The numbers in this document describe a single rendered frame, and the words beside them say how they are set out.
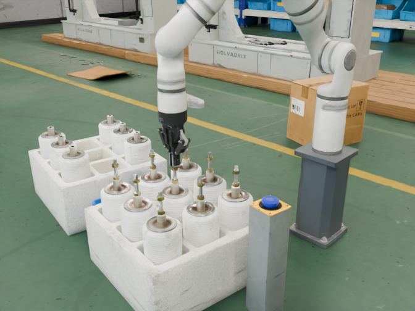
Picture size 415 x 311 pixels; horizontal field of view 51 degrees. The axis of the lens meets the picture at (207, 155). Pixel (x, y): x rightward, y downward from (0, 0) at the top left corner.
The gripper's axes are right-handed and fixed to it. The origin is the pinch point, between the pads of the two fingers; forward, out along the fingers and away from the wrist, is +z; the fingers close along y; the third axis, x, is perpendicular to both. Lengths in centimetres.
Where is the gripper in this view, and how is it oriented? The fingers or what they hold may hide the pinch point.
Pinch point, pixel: (174, 159)
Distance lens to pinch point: 118.6
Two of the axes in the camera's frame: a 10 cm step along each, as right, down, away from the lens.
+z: 0.1, 9.2, 4.0
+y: 5.9, 3.2, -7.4
